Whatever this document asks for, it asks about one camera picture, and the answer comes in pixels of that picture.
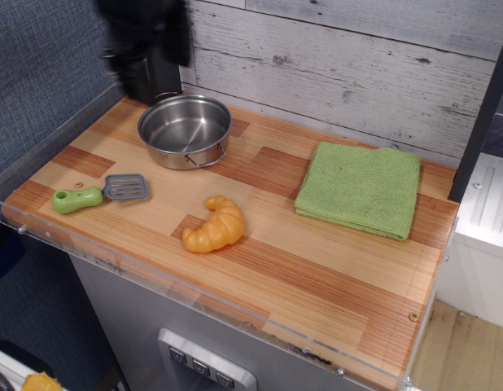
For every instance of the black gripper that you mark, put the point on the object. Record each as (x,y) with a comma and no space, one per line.
(134,27)

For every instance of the green cloth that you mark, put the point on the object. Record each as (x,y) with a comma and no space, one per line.
(374,191)

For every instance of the orange plastic croissant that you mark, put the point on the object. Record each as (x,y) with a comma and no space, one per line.
(224,227)

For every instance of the stainless steel pot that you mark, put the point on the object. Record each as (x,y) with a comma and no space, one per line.
(186,132)

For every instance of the grey toy fridge cabinet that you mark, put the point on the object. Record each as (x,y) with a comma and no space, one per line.
(154,326)

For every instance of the silver dispenser button panel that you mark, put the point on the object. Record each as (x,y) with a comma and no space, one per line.
(190,366)

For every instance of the yellow object bottom left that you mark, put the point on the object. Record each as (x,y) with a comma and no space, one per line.
(40,382)

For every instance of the brass screw washer right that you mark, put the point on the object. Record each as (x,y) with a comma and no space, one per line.
(413,317)

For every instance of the dark metal left post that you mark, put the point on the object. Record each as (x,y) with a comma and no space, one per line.
(164,76)

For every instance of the green handled grey spatula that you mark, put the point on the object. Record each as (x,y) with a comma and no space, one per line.
(117,187)

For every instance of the clear acrylic guard rail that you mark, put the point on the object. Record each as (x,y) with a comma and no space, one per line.
(340,298)

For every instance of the white aluminium frame block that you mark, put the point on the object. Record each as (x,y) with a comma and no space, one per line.
(471,278)

